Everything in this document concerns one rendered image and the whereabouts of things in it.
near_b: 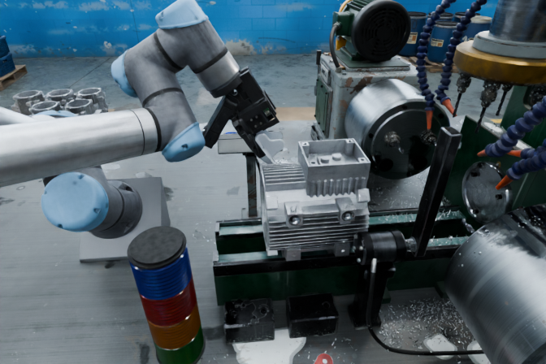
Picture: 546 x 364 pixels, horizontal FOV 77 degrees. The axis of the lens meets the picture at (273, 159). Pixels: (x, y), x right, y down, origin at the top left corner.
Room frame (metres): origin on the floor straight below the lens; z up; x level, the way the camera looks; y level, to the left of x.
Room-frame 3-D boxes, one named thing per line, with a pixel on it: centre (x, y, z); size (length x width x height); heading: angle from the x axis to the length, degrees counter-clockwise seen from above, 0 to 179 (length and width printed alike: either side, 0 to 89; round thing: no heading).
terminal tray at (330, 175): (0.59, -0.12, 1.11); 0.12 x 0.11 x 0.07; 97
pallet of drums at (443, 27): (5.38, -2.54, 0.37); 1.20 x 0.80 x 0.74; 88
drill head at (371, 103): (0.97, -0.35, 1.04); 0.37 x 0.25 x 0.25; 6
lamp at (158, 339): (0.26, 0.12, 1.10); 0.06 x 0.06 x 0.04
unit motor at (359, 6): (1.24, -0.29, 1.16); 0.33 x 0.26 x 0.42; 6
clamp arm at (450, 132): (0.47, -0.27, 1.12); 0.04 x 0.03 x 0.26; 96
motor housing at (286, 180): (0.58, -0.08, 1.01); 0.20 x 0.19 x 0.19; 97
